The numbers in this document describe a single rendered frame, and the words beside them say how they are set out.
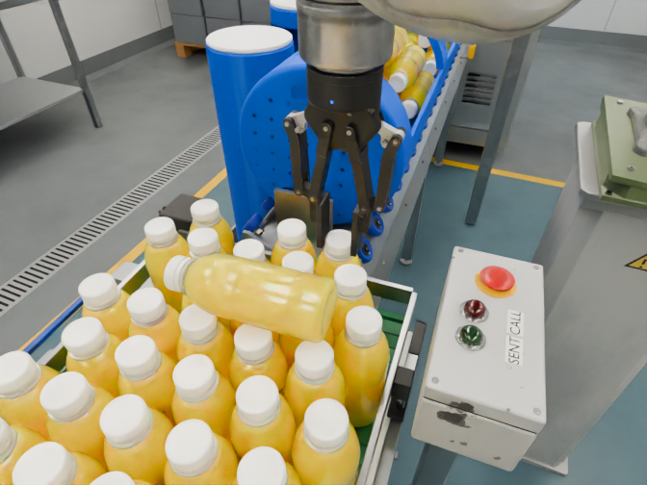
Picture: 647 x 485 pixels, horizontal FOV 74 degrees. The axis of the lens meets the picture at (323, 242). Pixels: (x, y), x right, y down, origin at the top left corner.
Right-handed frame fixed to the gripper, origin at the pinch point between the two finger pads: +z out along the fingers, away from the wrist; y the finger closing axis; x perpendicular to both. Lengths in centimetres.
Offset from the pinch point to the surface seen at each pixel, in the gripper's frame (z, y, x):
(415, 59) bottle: -2, 3, -61
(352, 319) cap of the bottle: 2.1, -5.6, 12.3
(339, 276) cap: 2.0, -2.2, 6.7
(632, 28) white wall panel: 90, -144, -526
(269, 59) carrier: 9, 50, -82
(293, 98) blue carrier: -8.2, 13.4, -17.0
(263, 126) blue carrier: -2.8, 19.0, -16.9
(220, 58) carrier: 9, 64, -77
